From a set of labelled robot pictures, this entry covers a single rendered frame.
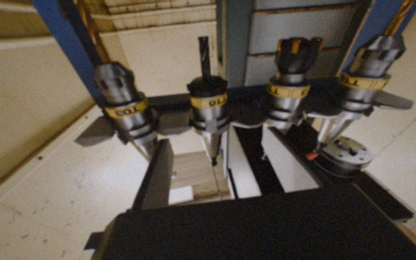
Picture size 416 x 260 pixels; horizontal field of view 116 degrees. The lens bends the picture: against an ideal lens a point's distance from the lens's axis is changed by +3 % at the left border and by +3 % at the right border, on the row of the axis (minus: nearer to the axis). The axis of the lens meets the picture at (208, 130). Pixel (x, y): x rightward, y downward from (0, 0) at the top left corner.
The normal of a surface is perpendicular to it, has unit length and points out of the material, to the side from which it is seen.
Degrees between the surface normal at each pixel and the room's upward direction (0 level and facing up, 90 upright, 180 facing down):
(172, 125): 180
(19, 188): 90
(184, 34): 90
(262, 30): 90
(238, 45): 90
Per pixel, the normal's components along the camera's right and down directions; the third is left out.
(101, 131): -0.07, -0.78
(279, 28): 0.08, 0.62
